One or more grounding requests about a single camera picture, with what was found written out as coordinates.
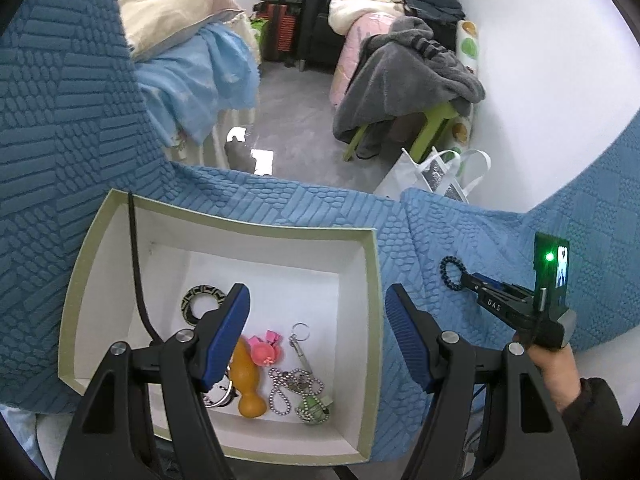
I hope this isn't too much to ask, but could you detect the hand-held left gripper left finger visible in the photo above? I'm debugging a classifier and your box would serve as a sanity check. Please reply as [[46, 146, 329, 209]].
[[55, 282, 251, 480]]

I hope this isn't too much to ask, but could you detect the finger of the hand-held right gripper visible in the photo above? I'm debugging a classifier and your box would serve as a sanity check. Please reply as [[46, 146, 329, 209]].
[[461, 277, 526, 323], [465, 271, 533, 301]]

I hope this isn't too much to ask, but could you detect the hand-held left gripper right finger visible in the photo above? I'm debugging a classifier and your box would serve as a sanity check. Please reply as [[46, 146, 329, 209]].
[[385, 282, 583, 480]]

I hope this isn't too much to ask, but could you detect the pink hair clip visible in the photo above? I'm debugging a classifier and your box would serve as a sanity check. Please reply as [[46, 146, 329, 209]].
[[250, 330, 285, 367]]

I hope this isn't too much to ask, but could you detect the black gold patterned bangle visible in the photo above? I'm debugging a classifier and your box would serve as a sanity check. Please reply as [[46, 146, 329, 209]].
[[181, 284, 228, 323]]

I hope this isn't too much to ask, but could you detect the black bead bracelet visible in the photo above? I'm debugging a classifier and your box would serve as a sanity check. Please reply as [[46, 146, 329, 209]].
[[440, 256, 467, 291]]

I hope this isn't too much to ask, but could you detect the orange gourd pendant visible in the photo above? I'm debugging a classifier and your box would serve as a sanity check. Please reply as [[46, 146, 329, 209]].
[[230, 337, 266, 418]]

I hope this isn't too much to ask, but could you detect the metal ring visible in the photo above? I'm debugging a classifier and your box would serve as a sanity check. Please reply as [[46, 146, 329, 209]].
[[205, 365, 241, 408]]

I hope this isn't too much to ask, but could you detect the white box with green rim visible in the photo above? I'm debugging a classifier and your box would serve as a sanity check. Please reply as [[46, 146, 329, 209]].
[[57, 189, 385, 466]]

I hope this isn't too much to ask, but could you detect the small metal keychain tool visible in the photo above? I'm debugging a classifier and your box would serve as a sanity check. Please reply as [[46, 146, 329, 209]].
[[287, 322, 315, 373]]

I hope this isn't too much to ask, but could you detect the green charm ball chain keychain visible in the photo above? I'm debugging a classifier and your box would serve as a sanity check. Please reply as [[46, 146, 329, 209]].
[[267, 367, 333, 426]]

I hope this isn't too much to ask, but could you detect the person's right forearm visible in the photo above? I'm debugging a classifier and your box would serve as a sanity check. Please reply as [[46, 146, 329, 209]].
[[560, 377, 631, 480]]

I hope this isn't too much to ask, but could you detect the person's right hand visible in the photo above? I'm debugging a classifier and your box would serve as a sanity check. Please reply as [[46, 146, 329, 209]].
[[527, 342, 583, 411]]

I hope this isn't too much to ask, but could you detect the white tote bag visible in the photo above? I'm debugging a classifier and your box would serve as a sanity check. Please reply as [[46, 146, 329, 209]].
[[374, 147, 492, 204]]

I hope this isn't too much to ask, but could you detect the green stool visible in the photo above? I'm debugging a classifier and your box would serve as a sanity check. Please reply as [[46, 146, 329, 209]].
[[342, 100, 473, 162]]

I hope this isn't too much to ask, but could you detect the grey fleece blanket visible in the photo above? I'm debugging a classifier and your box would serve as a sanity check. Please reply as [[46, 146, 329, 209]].
[[332, 17, 487, 143]]

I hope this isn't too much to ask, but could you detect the pale printed cloth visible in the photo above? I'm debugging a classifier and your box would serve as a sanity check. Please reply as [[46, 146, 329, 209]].
[[0, 402, 51, 480]]

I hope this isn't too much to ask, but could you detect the white board with coloured dots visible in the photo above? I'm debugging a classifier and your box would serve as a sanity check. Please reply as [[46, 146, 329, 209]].
[[452, 20, 481, 156]]

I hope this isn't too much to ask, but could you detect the blue textured sofa cover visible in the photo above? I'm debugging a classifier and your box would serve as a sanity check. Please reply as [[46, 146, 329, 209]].
[[0, 0, 640, 463]]

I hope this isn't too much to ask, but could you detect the light blue blanket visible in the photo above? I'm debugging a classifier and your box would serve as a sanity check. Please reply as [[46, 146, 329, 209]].
[[135, 25, 261, 143]]

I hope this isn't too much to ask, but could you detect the pink quilt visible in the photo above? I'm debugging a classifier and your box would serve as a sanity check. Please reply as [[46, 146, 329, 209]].
[[330, 12, 401, 106]]

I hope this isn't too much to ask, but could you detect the red suitcase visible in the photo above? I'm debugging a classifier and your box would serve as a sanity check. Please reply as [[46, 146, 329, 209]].
[[260, 2, 303, 61]]

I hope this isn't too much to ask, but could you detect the cream duvet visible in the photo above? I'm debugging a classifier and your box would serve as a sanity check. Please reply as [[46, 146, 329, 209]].
[[328, 0, 406, 36]]

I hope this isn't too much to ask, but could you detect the black suitcase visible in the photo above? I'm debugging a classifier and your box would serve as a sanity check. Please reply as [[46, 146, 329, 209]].
[[300, 0, 346, 71]]

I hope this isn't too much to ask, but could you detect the cream pillow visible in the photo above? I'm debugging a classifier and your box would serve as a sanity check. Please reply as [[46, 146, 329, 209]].
[[117, 0, 246, 61]]

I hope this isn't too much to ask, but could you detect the black cable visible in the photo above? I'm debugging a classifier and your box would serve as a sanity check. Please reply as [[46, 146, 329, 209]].
[[127, 192, 161, 346]]

